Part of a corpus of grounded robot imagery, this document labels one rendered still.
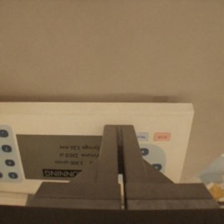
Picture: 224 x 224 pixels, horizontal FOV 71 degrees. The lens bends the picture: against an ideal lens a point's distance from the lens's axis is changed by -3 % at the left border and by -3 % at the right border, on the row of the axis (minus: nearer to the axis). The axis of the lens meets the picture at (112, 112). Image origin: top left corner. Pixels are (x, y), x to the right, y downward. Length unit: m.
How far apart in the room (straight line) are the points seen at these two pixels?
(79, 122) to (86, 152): 0.03
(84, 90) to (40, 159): 0.09
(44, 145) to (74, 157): 0.03
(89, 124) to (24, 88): 0.07
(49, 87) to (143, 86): 0.09
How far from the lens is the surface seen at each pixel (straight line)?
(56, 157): 0.18
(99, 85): 0.15
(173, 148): 0.18
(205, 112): 0.21
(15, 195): 0.24
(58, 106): 0.16
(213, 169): 0.73
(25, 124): 0.18
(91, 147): 0.17
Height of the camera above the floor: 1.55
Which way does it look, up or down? 36 degrees down
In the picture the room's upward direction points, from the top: 179 degrees counter-clockwise
